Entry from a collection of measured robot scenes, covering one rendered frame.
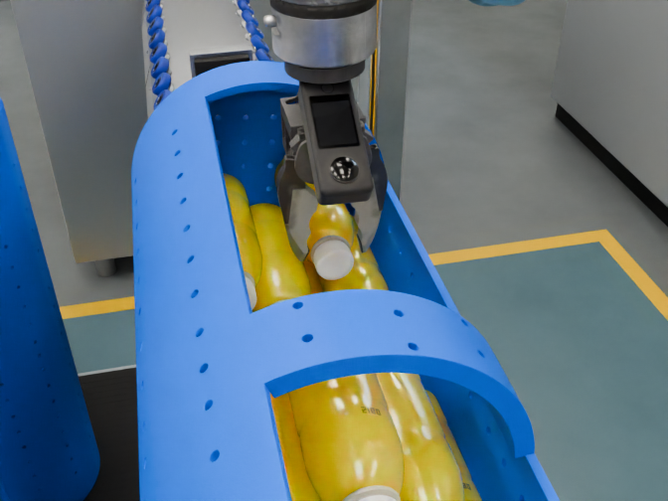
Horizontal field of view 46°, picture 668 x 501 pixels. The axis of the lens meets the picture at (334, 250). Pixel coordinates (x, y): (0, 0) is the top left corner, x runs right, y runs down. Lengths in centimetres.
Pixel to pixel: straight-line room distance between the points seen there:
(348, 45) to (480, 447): 35
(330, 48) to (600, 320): 194
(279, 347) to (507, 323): 194
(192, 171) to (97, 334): 174
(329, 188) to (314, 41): 12
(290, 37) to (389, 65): 87
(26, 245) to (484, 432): 94
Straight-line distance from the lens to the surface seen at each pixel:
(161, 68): 154
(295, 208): 74
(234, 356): 50
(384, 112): 156
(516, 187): 306
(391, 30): 149
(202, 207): 65
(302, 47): 66
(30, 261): 143
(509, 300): 249
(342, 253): 77
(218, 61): 129
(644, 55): 297
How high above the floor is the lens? 157
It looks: 36 degrees down
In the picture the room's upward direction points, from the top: straight up
